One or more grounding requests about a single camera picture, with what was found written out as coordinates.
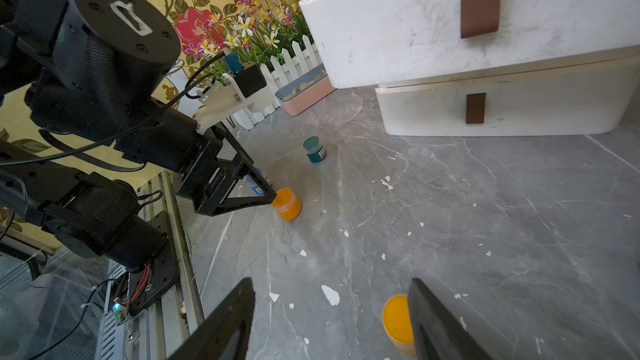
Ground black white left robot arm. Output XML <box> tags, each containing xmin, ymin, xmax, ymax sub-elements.
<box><xmin>1</xmin><ymin>0</ymin><xmax>276</xmax><ymax>325</ymax></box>

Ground pink tray with stones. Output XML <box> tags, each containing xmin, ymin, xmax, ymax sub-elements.
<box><xmin>275</xmin><ymin>64</ymin><xmax>336</xmax><ymax>117</ymax></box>

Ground green paint can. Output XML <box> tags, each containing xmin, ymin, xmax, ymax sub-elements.
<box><xmin>303</xmin><ymin>136</ymin><xmax>326</xmax><ymax>163</ymax></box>

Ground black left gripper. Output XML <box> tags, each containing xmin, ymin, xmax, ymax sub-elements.
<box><xmin>176</xmin><ymin>123</ymin><xmax>276</xmax><ymax>217</ymax></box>

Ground blue paint can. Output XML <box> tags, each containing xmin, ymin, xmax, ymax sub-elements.
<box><xmin>246</xmin><ymin>168</ymin><xmax>271</xmax><ymax>196</ymax></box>

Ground white top drawer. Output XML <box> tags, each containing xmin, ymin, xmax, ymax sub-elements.
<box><xmin>300</xmin><ymin>0</ymin><xmax>639</xmax><ymax>88</ymax></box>

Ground orange paint can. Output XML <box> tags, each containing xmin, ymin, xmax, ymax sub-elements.
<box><xmin>382</xmin><ymin>294</ymin><xmax>417</xmax><ymax>357</ymax></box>
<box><xmin>272</xmin><ymin>188</ymin><xmax>303</xmax><ymax>222</ymax></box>

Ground white bottom drawer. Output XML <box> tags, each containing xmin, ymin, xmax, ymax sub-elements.
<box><xmin>376</xmin><ymin>56</ymin><xmax>639</xmax><ymax>137</ymax></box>

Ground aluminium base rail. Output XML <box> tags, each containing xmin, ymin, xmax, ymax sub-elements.
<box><xmin>93</xmin><ymin>172</ymin><xmax>204</xmax><ymax>359</ymax></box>

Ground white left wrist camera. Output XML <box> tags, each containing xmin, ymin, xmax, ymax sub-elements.
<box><xmin>194</xmin><ymin>53</ymin><xmax>277</xmax><ymax>135</ymax></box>

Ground white drawer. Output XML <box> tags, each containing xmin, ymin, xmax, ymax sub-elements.
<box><xmin>376</xmin><ymin>56</ymin><xmax>639</xmax><ymax>137</ymax></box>
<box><xmin>300</xmin><ymin>0</ymin><xmax>639</xmax><ymax>88</ymax></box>

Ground artificial flowers in white fence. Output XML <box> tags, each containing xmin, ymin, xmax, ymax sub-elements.
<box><xmin>172</xmin><ymin>0</ymin><xmax>351</xmax><ymax>131</ymax></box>

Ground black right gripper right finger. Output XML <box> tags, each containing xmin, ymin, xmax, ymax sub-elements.
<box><xmin>408</xmin><ymin>278</ymin><xmax>492</xmax><ymax>360</ymax></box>

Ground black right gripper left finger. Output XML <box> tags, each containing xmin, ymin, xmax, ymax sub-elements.
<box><xmin>169</xmin><ymin>278</ymin><xmax>255</xmax><ymax>360</ymax></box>

